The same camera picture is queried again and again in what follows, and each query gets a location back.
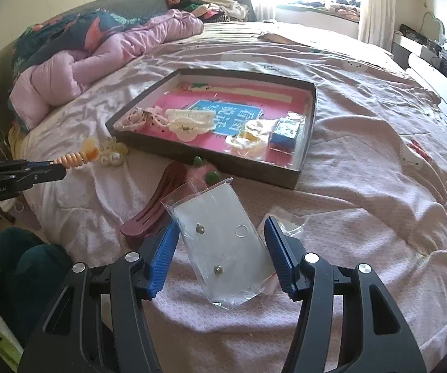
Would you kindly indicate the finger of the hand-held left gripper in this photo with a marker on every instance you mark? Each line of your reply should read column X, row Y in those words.
column 17, row 164
column 48, row 175

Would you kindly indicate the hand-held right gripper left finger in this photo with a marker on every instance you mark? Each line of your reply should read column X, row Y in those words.
column 161, row 260

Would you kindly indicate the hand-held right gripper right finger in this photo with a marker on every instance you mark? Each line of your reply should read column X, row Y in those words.
column 281, row 256

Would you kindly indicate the earring card clear packet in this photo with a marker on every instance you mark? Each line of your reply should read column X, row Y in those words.
column 223, row 241

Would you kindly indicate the dark shallow cardboard box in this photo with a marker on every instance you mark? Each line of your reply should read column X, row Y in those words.
column 247, row 171

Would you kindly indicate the floral fabric scrunchie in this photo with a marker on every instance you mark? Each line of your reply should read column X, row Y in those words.
column 138, row 118

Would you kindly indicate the blue box clear packet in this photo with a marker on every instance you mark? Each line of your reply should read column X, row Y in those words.
column 285, row 136

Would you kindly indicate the yellow rings clear packet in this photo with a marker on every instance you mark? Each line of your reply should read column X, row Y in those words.
column 248, row 138

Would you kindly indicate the white hair claw clip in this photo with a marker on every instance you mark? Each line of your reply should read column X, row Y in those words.
column 188, row 118

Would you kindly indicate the empty clear plastic bag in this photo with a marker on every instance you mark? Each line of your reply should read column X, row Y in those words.
column 289, row 223

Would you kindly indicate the maroon hair clip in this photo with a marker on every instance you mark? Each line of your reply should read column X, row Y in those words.
column 157, row 198

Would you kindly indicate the yellow flower hair clip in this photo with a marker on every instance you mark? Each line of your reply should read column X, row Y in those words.
column 111, row 157

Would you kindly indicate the person's teal trouser leg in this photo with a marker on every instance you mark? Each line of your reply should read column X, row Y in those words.
column 25, row 276

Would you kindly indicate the pink quilt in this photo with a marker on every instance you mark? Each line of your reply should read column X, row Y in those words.
column 52, row 77

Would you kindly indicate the pink plush hair clip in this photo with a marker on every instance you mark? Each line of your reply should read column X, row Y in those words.
column 198, row 171

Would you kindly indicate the pink printed bedspread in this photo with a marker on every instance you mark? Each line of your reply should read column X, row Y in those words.
column 363, row 202

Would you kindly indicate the teal floral quilt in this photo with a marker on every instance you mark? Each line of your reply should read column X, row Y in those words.
column 72, row 31

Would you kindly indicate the grey pillow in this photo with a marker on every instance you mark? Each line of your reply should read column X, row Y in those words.
column 130, row 2

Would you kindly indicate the white bed footboard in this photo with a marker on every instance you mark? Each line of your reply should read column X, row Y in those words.
column 437, row 81

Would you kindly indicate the pile of clothes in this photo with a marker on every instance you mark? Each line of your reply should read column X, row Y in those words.
column 215, row 6

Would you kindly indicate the clothes on window sill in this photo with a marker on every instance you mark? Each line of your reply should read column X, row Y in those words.
column 336, row 7

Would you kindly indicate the cluttered vanity desk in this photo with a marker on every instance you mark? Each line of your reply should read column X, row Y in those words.
column 441, row 52

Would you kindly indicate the cream curtain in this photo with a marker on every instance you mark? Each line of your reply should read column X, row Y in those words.
column 377, row 7

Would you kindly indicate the vanity mirror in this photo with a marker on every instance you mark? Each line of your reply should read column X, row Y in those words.
column 433, row 25

